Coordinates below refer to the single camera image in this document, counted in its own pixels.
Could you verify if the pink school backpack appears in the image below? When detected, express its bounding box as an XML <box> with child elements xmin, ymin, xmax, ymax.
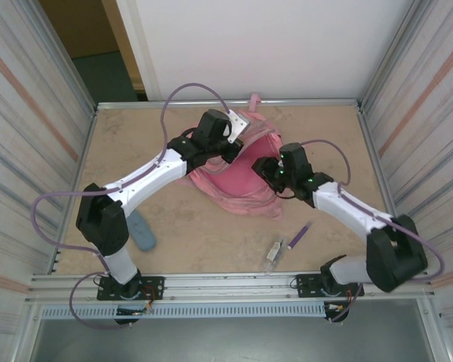
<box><xmin>179</xmin><ymin>94</ymin><xmax>288</xmax><ymax>220</ymax></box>

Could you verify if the purple marker pen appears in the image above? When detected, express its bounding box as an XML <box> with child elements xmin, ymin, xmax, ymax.
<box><xmin>285</xmin><ymin>222</ymin><xmax>313</xmax><ymax>250</ymax></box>

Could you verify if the blue-grey glasses case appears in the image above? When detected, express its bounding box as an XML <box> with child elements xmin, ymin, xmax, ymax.
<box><xmin>130</xmin><ymin>210</ymin><xmax>158</xmax><ymax>252</ymax></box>

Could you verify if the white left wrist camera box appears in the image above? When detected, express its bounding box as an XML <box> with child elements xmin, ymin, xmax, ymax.
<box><xmin>222</xmin><ymin>108</ymin><xmax>251</xmax><ymax>145</ymax></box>

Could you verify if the white door frame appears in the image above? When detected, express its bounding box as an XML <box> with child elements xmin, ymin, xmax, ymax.
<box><xmin>115</xmin><ymin>0</ymin><xmax>162</xmax><ymax>101</ymax></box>

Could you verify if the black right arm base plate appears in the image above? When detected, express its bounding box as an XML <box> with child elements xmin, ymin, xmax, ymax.
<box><xmin>296</xmin><ymin>273</ymin><xmax>365</xmax><ymax>299</ymax></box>

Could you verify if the wide aluminium mounting rail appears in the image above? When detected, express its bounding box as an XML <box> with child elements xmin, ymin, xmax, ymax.
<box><xmin>24</xmin><ymin>269</ymin><xmax>437</xmax><ymax>305</ymax></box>

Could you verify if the grey slotted cable duct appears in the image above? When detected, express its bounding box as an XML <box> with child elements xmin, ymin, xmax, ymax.
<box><xmin>39</xmin><ymin>303</ymin><xmax>328</xmax><ymax>321</ymax></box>

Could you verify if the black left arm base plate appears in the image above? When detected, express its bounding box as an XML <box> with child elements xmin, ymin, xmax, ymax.
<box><xmin>97</xmin><ymin>276</ymin><xmax>165</xmax><ymax>302</ymax></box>

